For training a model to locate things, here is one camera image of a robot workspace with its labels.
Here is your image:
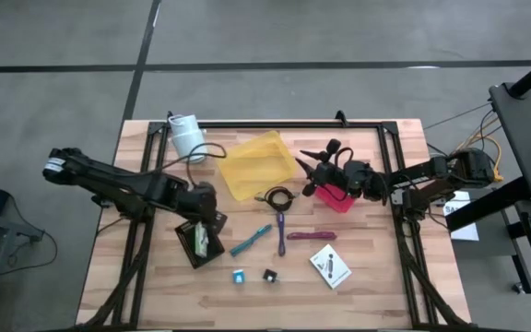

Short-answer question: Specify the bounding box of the white paper sheet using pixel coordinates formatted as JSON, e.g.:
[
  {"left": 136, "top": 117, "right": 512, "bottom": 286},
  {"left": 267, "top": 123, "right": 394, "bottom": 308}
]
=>
[{"left": 442, "top": 190, "right": 480, "bottom": 243}]

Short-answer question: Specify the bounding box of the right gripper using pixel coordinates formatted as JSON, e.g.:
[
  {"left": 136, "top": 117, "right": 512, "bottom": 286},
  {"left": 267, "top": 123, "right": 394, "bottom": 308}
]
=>
[{"left": 294, "top": 137, "right": 389, "bottom": 204}]

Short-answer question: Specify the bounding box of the yellow cable bundle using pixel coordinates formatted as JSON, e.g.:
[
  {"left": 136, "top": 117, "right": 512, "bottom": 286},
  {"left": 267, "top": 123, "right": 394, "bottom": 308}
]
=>
[{"left": 449, "top": 117, "right": 505, "bottom": 184}]

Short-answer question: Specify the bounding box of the teal marker pen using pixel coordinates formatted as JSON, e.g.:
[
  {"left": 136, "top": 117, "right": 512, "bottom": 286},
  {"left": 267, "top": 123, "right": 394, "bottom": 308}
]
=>
[{"left": 229, "top": 223, "right": 274, "bottom": 257}]

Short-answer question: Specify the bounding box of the black rectangular tray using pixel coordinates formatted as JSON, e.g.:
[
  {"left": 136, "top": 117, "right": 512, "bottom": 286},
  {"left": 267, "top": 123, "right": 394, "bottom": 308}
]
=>
[{"left": 174, "top": 219, "right": 226, "bottom": 270}]

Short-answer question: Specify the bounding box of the white printed booklet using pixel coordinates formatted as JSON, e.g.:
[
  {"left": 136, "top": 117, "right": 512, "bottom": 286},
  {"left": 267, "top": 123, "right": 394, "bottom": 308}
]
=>
[{"left": 309, "top": 243, "right": 353, "bottom": 291}]

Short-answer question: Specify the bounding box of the black side desk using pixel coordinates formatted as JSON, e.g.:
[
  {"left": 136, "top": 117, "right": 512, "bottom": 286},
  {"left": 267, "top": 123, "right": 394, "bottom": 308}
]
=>
[{"left": 489, "top": 81, "right": 531, "bottom": 204}]

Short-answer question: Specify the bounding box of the green white small box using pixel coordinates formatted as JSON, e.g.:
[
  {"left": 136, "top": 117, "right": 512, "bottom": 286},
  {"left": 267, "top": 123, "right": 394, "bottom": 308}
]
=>
[{"left": 194, "top": 220, "right": 210, "bottom": 258}]

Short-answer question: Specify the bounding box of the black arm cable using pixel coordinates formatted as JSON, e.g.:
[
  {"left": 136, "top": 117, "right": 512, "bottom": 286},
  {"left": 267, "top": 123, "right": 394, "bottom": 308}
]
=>
[
  {"left": 319, "top": 146, "right": 357, "bottom": 203},
  {"left": 147, "top": 141, "right": 228, "bottom": 188}
]

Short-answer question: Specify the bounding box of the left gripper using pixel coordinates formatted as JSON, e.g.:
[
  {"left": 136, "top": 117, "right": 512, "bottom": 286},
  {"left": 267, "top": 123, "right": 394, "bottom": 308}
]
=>
[{"left": 182, "top": 180, "right": 229, "bottom": 234}]

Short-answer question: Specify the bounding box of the translucent yellow plastic bin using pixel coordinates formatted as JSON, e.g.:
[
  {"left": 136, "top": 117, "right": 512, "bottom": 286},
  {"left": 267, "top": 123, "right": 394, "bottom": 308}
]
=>
[{"left": 215, "top": 129, "right": 300, "bottom": 203}]

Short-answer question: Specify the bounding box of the red plastic mesh basket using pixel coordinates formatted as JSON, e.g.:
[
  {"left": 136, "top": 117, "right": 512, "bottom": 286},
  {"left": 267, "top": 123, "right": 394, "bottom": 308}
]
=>
[{"left": 313, "top": 182, "right": 357, "bottom": 214}]

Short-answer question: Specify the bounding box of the white cylindrical container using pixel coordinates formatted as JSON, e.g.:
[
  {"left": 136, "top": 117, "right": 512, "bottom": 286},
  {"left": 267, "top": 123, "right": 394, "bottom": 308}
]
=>
[{"left": 167, "top": 113, "right": 209, "bottom": 165}]

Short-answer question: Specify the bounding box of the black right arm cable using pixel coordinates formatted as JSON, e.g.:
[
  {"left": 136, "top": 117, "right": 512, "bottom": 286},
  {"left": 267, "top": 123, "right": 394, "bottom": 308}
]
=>
[{"left": 319, "top": 146, "right": 357, "bottom": 203}]

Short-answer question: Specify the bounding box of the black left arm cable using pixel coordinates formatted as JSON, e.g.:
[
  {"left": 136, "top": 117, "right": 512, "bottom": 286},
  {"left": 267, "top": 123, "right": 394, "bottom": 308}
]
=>
[{"left": 147, "top": 141, "right": 228, "bottom": 188}]

